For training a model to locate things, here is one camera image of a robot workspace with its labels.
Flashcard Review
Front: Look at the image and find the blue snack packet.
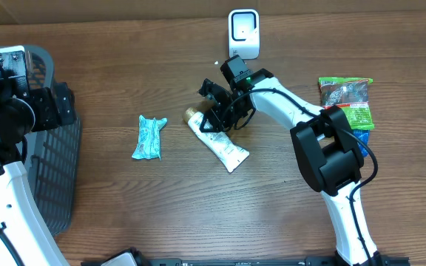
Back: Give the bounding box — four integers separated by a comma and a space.
353, 129, 371, 157

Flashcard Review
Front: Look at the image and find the white barcode scanner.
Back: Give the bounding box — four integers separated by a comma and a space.
228, 9, 260, 60

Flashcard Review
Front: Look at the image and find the grey plastic mesh basket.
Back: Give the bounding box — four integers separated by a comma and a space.
0, 45, 82, 240

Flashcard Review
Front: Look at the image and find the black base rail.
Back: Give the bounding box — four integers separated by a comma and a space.
81, 246, 410, 266

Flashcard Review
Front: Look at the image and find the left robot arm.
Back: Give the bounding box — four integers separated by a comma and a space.
0, 45, 82, 265

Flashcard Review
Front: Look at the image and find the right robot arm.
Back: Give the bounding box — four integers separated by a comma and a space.
198, 55, 379, 265

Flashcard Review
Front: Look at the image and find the teal small packet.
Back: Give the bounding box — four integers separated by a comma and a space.
132, 115, 168, 160

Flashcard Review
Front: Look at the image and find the white tube gold cap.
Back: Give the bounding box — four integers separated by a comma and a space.
183, 107, 250, 173

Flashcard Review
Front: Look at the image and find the green red snack bag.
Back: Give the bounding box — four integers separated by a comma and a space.
318, 77, 375, 130

